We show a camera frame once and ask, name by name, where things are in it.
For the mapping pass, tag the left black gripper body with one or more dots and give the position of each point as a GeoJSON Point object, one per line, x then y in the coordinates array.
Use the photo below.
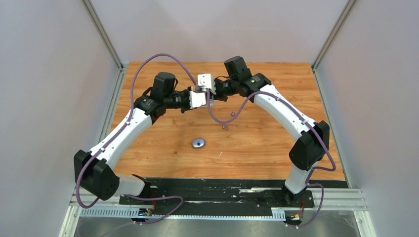
{"type": "Point", "coordinates": [181, 99]}

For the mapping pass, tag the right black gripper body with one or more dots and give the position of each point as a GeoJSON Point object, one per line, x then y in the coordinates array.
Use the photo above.
{"type": "Point", "coordinates": [225, 89]}

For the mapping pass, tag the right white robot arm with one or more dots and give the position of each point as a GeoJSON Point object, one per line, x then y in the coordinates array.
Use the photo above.
{"type": "Point", "coordinates": [311, 138]}

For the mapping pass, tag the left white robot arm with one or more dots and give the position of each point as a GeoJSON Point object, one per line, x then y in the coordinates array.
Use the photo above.
{"type": "Point", "coordinates": [94, 169]}

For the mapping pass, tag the purple earbud charging case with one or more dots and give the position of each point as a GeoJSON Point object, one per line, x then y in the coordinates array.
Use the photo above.
{"type": "Point", "coordinates": [198, 143]}

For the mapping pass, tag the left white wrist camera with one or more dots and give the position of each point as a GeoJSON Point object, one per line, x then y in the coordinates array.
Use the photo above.
{"type": "Point", "coordinates": [197, 99]}

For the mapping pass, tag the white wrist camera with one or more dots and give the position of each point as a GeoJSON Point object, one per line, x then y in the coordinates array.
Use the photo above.
{"type": "Point", "coordinates": [206, 81]}
{"type": "Point", "coordinates": [197, 99]}

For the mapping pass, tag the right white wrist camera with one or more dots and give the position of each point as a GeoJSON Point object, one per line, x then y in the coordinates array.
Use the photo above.
{"type": "Point", "coordinates": [206, 81]}

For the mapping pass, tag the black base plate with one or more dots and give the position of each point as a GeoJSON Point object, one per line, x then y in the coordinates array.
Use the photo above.
{"type": "Point", "coordinates": [228, 197]}

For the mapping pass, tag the aluminium frame rail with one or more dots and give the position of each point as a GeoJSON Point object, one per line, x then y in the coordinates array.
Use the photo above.
{"type": "Point", "coordinates": [335, 213]}

